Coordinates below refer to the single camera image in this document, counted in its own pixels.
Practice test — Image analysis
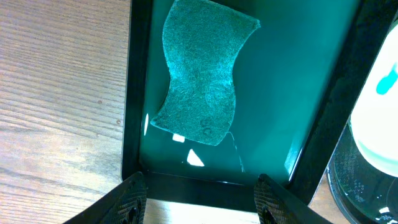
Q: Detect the green scouring pad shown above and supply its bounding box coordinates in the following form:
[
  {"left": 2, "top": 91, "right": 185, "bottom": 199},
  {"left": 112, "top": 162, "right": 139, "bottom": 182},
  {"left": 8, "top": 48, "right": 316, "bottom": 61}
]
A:
[{"left": 150, "top": 0, "right": 261, "bottom": 146}]

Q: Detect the black rectangular water tray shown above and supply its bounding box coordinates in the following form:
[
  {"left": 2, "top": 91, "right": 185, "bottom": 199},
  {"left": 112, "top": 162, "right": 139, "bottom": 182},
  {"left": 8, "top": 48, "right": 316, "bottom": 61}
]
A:
[{"left": 121, "top": 0, "right": 397, "bottom": 212}]

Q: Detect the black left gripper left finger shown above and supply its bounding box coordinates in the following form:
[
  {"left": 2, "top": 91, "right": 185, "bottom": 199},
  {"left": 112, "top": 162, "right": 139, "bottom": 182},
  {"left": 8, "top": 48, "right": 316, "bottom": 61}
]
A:
[{"left": 65, "top": 172, "right": 147, "bottom": 224}]

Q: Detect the round black tray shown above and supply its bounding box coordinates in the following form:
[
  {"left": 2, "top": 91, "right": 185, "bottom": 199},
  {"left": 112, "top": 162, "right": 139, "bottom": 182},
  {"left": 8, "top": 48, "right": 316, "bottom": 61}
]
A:
[{"left": 327, "top": 125, "right": 397, "bottom": 223}]

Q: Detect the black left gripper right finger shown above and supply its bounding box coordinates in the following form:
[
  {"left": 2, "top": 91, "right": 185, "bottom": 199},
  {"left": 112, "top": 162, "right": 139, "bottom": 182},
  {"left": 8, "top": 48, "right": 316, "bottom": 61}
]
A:
[{"left": 254, "top": 174, "right": 331, "bottom": 224}]

